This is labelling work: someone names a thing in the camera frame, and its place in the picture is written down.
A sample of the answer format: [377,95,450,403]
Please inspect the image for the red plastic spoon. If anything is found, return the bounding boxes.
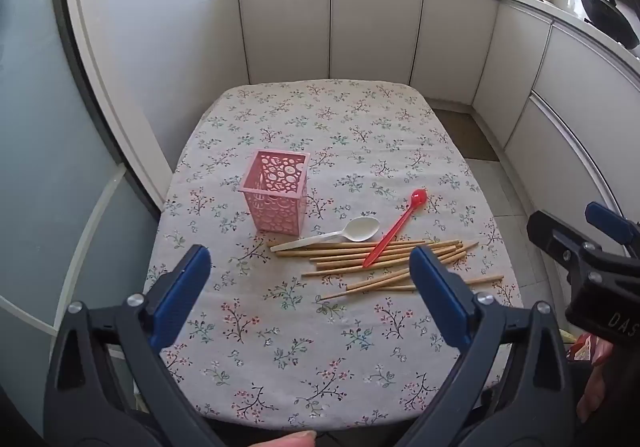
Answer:
[362,189,428,269]

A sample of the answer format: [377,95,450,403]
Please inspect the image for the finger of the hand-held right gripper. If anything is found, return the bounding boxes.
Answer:
[527,210,601,278]
[585,202,640,258]

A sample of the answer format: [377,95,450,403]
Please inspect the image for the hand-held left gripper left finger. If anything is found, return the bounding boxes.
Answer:
[44,244,221,447]

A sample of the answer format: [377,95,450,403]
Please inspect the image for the frosted glass sliding door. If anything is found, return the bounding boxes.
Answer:
[0,0,166,343]

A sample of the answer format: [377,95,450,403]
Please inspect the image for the row of white cabinet doors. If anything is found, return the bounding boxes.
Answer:
[235,0,640,258]

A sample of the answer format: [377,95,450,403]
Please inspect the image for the black wok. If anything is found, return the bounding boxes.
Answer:
[577,0,640,50]

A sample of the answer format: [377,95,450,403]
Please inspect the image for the orange snack packet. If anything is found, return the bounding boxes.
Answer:
[567,333,598,363]

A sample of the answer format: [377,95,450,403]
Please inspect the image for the floral tablecloth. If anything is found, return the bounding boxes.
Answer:
[142,79,523,433]

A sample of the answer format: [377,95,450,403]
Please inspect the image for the person's right hand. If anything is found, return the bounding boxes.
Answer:
[577,342,615,423]

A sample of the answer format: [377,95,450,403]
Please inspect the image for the white plastic spoon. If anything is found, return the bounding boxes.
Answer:
[270,218,381,253]

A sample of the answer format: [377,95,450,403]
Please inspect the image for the person's left hand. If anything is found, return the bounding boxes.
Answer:
[250,431,318,447]

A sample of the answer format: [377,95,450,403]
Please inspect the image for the pink perforated plastic basket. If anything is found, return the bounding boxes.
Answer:
[239,149,311,235]

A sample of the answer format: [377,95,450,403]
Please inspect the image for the pile of wooden chopsticks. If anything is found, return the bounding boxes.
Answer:
[267,239,504,301]

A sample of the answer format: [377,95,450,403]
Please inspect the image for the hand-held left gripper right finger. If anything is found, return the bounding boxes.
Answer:
[395,244,583,447]

